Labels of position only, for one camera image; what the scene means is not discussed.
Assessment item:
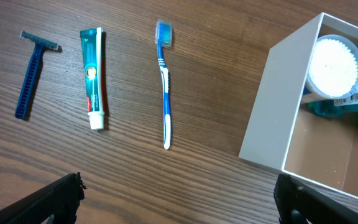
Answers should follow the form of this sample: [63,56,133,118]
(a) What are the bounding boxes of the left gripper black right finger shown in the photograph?
[273,174,358,224]

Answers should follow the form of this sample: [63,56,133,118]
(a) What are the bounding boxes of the white cardboard box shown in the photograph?
[239,13,358,199]

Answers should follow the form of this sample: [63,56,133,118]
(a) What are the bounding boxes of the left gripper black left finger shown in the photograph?
[0,172,86,224]

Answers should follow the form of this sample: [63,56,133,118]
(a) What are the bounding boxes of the clear cotton bud jar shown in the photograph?
[301,34,358,104]

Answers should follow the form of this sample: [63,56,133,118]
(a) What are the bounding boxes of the blue white toothbrush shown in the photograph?
[155,20,173,150]

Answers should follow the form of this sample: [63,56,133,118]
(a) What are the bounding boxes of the blue disposable razor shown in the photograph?
[14,31,60,119]

